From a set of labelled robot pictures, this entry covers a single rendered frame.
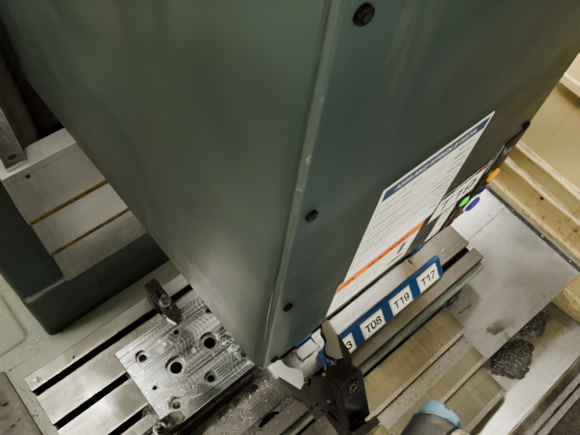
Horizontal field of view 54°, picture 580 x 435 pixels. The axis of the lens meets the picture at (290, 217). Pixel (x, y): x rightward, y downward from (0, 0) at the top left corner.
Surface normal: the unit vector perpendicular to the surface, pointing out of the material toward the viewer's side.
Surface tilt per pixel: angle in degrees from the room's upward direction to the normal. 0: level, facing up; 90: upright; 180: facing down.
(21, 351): 0
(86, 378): 0
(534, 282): 24
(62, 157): 91
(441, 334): 8
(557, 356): 17
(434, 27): 90
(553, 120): 90
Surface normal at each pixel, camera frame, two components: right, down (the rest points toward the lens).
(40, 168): 0.65, 0.69
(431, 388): 0.20, -0.56
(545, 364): -0.10, -0.68
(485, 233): -0.22, -0.25
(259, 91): -0.76, 0.52
